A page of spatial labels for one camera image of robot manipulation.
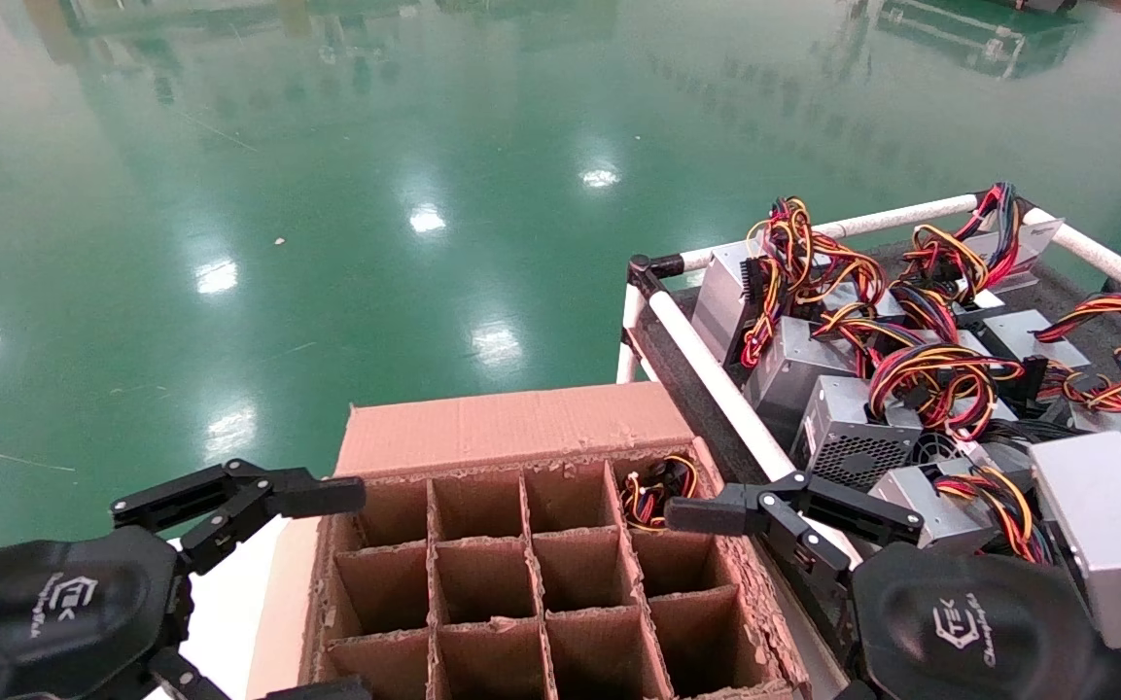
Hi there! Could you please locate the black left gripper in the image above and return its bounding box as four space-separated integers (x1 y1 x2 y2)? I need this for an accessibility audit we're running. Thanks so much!
0 459 368 700

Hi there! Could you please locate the short white cart leg pipe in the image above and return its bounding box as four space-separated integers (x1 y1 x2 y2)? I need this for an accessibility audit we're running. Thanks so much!
616 285 647 385

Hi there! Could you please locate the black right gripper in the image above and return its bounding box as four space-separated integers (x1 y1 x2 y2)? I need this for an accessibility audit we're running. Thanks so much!
665 471 1121 700

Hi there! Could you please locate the brown cardboard box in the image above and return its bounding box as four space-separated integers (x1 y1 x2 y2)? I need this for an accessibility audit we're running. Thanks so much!
244 381 814 700

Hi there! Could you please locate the silver power supply with fan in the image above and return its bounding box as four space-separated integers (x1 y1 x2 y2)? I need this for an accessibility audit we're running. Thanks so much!
910 428 1047 492

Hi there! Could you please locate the cardboard divider grid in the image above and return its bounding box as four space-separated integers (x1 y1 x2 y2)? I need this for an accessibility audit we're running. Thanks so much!
327 457 765 700

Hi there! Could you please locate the black pipe corner joint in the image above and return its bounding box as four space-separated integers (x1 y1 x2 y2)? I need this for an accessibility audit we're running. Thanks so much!
626 253 685 298

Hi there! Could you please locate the tilted silver power supply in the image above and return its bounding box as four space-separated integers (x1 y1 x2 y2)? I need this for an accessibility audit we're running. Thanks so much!
920 216 1067 293

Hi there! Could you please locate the upright silver power supply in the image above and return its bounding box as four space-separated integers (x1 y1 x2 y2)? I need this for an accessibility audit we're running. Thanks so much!
691 241 777 368

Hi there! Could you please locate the yellow black wire harness loop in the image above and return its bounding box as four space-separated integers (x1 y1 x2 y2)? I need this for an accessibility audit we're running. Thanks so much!
869 342 1026 438

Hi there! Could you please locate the perforated grey power supply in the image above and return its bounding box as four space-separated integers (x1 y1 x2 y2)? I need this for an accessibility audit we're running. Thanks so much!
791 374 926 492

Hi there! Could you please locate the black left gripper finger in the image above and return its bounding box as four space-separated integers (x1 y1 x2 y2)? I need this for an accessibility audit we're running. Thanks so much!
147 648 372 700

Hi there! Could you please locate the long white cart pipe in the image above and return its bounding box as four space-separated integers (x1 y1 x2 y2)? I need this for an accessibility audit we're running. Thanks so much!
648 290 862 570

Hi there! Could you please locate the black cable bundle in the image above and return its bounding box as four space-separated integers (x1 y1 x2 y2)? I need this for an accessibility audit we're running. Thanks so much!
983 413 1086 448

